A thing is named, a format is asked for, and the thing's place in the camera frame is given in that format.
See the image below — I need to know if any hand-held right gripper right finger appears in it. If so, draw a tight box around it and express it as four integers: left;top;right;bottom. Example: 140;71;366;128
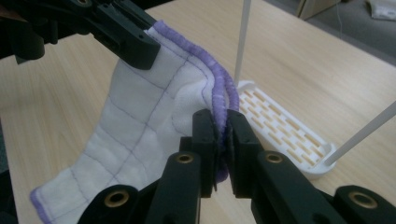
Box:
226;108;266;199

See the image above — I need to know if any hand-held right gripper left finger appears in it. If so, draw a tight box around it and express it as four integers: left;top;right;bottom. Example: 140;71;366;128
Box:
179;108;219;199

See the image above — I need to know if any white cloth with purple edge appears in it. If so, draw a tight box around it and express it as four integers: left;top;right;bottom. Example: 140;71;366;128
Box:
29;20;241;224

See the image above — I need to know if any white towel rack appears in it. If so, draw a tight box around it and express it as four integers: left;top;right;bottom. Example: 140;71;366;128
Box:
233;0;396;181

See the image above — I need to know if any white crumpled object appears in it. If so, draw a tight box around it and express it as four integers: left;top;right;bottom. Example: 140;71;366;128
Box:
364;0;396;22

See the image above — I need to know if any white floor cable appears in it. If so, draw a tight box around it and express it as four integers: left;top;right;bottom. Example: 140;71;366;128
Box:
335;5;345;40

